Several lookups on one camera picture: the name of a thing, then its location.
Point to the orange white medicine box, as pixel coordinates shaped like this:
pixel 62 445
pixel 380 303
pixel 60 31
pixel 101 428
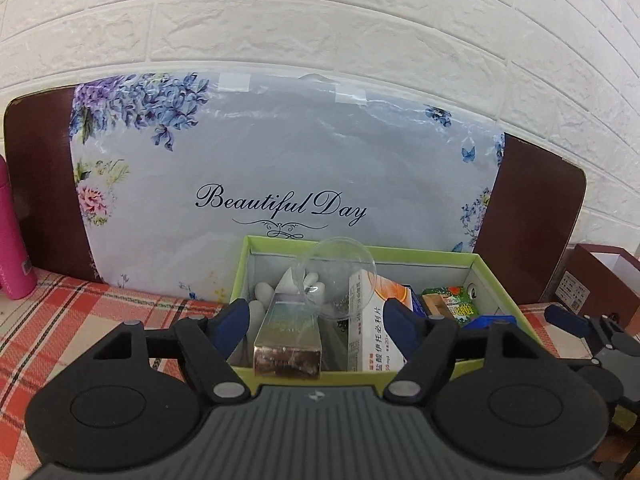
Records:
pixel 370 340

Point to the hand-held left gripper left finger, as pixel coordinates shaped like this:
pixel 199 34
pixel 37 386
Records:
pixel 232 322

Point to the green printed box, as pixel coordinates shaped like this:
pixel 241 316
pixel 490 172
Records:
pixel 460 305

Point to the blue white small box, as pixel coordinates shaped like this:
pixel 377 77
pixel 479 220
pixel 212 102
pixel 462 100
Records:
pixel 409 292

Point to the pink thermos bottle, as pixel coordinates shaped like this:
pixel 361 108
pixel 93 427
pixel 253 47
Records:
pixel 12 250

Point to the blue plastic case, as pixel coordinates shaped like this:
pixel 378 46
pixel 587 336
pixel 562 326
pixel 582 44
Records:
pixel 495 321

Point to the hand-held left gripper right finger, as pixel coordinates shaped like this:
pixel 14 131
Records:
pixel 402 325

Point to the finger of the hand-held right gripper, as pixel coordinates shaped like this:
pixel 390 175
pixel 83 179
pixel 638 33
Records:
pixel 565 317

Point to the floral plastic package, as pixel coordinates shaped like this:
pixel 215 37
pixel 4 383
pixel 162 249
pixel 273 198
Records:
pixel 300 160

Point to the light green cardboard box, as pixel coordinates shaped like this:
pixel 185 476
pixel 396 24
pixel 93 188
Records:
pixel 520 320

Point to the clear plastic cup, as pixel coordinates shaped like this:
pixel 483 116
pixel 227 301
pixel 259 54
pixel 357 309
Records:
pixel 335 270

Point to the brown cardboard box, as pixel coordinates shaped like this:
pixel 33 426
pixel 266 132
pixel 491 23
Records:
pixel 615 300

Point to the brown headboard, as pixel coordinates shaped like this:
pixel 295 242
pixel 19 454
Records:
pixel 530 210

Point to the plaid bed sheet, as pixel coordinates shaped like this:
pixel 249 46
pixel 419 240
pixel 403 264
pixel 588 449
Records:
pixel 75 320

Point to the silver gold cosmetic box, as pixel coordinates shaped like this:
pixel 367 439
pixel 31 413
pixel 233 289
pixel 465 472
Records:
pixel 287 335

